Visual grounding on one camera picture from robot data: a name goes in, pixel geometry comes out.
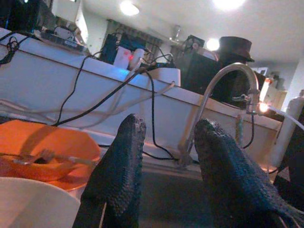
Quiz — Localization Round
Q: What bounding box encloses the black speaker box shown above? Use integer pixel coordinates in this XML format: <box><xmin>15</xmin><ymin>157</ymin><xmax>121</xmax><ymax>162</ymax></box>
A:
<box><xmin>180</xmin><ymin>51</ymin><xmax>220</xmax><ymax>95</ymax></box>

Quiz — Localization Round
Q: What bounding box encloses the chrome gooseneck faucet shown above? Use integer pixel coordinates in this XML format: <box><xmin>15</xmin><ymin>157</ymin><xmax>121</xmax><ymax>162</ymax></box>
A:
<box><xmin>178</xmin><ymin>62</ymin><xmax>262</xmax><ymax>168</ymax></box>

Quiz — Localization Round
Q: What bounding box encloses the black cable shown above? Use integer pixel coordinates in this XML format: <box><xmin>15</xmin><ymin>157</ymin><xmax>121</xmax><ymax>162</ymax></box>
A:
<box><xmin>141</xmin><ymin>70</ymin><xmax>181</xmax><ymax>161</ymax></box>
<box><xmin>53</xmin><ymin>63</ymin><xmax>159</xmax><ymax>126</ymax></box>
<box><xmin>57</xmin><ymin>56</ymin><xmax>95</xmax><ymax>125</ymax></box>

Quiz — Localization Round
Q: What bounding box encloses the silver fork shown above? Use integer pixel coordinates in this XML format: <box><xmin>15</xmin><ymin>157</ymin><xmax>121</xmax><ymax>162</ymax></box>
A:
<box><xmin>0</xmin><ymin>148</ymin><xmax>95</xmax><ymax>167</ymax></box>

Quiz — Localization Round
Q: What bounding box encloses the round ceiling light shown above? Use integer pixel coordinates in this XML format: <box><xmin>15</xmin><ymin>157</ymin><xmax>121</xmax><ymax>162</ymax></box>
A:
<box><xmin>212</xmin><ymin>0</ymin><xmax>247</xmax><ymax>11</ymax></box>
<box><xmin>119</xmin><ymin>0</ymin><xmax>140</xmax><ymax>16</ymax></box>
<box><xmin>206</xmin><ymin>38</ymin><xmax>220</xmax><ymax>52</ymax></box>

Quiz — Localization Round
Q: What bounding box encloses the black box blue front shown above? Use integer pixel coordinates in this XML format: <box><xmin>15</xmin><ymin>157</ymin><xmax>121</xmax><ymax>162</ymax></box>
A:
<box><xmin>101</xmin><ymin>33</ymin><xmax>148</xmax><ymax>65</ymax></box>

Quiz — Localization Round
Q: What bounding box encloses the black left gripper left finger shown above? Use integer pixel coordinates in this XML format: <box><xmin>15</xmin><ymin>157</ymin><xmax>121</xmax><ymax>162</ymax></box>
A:
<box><xmin>73</xmin><ymin>113</ymin><xmax>147</xmax><ymax>228</ymax></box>

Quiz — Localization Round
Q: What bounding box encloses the stainless steel sink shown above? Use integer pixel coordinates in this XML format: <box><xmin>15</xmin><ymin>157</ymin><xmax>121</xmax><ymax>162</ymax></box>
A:
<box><xmin>139</xmin><ymin>163</ymin><xmax>281</xmax><ymax>228</ymax></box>

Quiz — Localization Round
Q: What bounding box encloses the dark brown hat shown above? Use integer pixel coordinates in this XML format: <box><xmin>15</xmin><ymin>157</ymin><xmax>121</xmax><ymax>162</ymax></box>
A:
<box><xmin>218</xmin><ymin>36</ymin><xmax>256</xmax><ymax>63</ymax></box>

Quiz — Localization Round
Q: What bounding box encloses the white bowl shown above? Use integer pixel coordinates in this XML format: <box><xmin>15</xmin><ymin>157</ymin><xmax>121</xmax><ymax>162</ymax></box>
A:
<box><xmin>0</xmin><ymin>177</ymin><xmax>81</xmax><ymax>228</ymax></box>

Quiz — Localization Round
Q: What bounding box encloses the white cylinder bottle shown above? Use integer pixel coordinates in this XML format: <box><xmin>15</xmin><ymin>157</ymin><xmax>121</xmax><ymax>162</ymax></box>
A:
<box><xmin>273</xmin><ymin>90</ymin><xmax>304</xmax><ymax>168</ymax></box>

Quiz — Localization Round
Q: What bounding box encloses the orange plate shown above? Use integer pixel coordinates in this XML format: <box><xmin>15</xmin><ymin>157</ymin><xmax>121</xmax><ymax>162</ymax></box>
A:
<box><xmin>45</xmin><ymin>163</ymin><xmax>100</xmax><ymax>193</ymax></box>

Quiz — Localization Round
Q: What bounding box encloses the orange bowl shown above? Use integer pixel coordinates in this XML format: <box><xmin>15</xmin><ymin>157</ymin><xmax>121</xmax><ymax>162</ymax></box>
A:
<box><xmin>0</xmin><ymin>119</ymin><xmax>102</xmax><ymax>185</ymax></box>

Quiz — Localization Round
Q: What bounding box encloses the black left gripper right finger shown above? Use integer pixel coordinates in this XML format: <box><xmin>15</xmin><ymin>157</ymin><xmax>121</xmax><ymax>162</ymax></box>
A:
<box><xmin>194</xmin><ymin>118</ymin><xmax>304</xmax><ymax>228</ymax></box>

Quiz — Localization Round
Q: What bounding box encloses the white adapter red light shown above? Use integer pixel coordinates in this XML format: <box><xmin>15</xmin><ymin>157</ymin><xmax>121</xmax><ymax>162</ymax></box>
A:
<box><xmin>113</xmin><ymin>46</ymin><xmax>146</xmax><ymax>72</ymax></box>

